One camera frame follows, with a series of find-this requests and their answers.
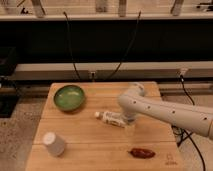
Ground right black hanging cable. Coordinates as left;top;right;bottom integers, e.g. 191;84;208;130
105;10;142;81

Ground dark red chili pepper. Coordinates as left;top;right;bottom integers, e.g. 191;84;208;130
129;148;155;159

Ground black cables beside table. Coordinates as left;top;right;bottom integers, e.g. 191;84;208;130
171;74;208;171

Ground left black hanging cable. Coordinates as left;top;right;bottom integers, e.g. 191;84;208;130
62;11;82;81

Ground white plastic bottle with label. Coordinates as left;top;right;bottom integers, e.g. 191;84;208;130
94;111;126;127

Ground white wall outlet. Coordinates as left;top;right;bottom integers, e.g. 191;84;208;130
88;71;96;80

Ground black hanging cable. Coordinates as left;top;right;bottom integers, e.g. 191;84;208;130
105;10;142;81
62;11;82;81

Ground black equipment at left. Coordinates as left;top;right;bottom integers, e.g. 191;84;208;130
0;46;19;118

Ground green bowl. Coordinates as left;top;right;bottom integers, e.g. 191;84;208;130
53;85;85;111

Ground white paper cup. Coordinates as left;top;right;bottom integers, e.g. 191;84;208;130
42;132;66;157

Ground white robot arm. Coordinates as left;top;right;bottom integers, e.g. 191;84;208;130
118;83;213;140

